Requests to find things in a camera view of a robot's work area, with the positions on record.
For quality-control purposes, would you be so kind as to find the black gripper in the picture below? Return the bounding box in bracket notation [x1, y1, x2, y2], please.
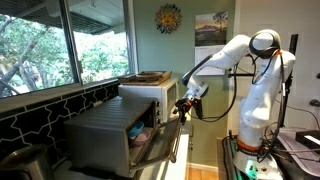
[174, 97, 195, 126]

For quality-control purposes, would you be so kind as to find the purple plastic bowl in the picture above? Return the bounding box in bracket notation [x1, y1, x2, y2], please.
[130, 128, 152, 148]

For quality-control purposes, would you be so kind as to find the blue bowl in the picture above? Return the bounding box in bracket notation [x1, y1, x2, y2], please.
[127, 120, 145, 139]

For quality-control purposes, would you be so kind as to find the silver toaster oven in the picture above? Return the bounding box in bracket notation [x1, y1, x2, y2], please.
[63, 95, 162, 179]

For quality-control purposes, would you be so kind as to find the dark wooden dish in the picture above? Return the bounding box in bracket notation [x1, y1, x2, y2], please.
[135, 71, 164, 80]

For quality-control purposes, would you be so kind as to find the wooden serving tray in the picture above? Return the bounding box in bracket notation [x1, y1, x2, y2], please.
[118, 70, 173, 87]

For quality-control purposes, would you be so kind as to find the black mounting rod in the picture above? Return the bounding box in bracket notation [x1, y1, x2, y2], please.
[227, 71, 255, 79]

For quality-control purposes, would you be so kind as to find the black electronics box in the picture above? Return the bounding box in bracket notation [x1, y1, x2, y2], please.
[294, 129, 320, 150]

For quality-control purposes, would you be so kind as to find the black upright pole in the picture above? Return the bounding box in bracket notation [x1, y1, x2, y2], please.
[277, 33, 300, 129]

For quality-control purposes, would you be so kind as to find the metal pot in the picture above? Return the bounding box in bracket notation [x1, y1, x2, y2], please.
[0, 143, 54, 180]

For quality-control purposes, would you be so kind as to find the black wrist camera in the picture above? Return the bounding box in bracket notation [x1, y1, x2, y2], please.
[191, 96, 205, 120]

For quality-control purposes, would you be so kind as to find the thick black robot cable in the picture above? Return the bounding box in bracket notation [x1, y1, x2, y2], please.
[188, 64, 239, 123]

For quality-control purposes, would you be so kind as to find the landscape photo wall calendar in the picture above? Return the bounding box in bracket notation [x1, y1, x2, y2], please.
[194, 11, 230, 76]

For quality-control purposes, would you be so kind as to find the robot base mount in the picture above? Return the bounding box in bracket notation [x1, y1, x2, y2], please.
[232, 154, 284, 180]

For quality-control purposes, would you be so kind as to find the sun wall ornament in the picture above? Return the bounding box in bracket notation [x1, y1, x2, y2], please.
[154, 3, 183, 35]

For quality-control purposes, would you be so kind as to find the window frame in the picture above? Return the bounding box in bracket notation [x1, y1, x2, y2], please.
[0, 0, 138, 101]

